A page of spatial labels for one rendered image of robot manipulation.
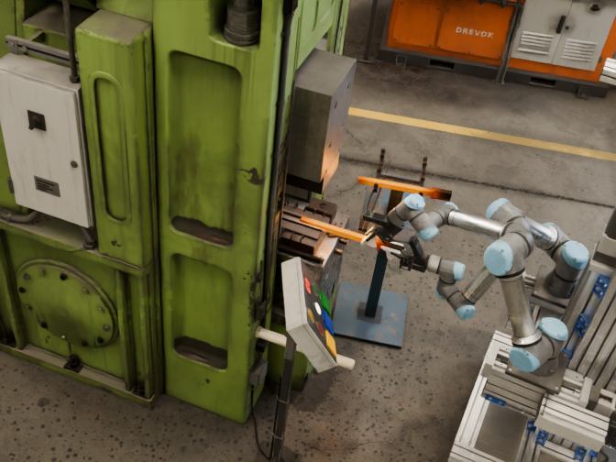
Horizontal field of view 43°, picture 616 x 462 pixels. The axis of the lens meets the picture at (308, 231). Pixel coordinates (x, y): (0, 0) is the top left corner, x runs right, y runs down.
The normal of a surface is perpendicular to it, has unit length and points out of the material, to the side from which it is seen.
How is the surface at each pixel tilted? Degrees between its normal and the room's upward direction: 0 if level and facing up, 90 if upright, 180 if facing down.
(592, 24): 90
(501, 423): 0
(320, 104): 90
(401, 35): 89
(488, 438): 0
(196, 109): 89
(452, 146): 0
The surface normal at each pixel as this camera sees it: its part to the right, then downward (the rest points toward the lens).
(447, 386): 0.10, -0.74
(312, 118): -0.34, 0.60
